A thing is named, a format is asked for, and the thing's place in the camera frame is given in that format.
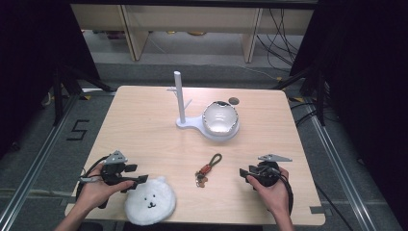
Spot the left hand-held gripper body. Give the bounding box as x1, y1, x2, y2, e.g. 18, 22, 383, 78
100, 149, 130, 187

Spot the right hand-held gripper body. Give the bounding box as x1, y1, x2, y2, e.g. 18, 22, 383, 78
252, 153, 293, 188

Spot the white plush bear pouch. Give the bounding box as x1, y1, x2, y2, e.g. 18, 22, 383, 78
123, 175, 178, 226

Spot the green cord keychain with keys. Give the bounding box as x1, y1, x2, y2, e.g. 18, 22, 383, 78
194, 152, 223, 189

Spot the white key hook stand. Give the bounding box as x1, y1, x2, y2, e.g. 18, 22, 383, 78
166, 70, 241, 142

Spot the person's right hand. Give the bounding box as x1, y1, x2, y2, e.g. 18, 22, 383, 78
246, 167, 292, 219

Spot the person's left hand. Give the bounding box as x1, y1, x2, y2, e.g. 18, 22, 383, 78
75, 163, 136, 213

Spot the black metal stand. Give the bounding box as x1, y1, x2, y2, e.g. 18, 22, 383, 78
271, 66, 329, 127
52, 63, 117, 127

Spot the black curtain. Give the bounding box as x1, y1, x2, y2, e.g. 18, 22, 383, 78
289, 0, 408, 227
0, 0, 101, 159

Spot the light wooden desk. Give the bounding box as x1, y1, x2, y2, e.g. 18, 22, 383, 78
70, 3, 315, 64

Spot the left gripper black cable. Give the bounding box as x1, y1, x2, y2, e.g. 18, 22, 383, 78
76, 155, 111, 201

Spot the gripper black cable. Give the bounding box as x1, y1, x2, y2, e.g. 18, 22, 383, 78
278, 168, 294, 217
76, 155, 111, 201

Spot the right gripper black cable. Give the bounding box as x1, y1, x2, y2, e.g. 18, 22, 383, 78
278, 168, 294, 217

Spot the thin black floor cable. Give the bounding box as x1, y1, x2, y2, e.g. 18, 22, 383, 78
315, 182, 346, 231

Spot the aluminium floor rail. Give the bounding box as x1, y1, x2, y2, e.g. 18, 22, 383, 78
307, 105, 379, 231
0, 93, 81, 231

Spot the white floor cable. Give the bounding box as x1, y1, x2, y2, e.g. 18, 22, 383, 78
238, 64, 281, 82

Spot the bundle of black hanging cables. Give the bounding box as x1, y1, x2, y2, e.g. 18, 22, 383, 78
255, 8, 305, 71

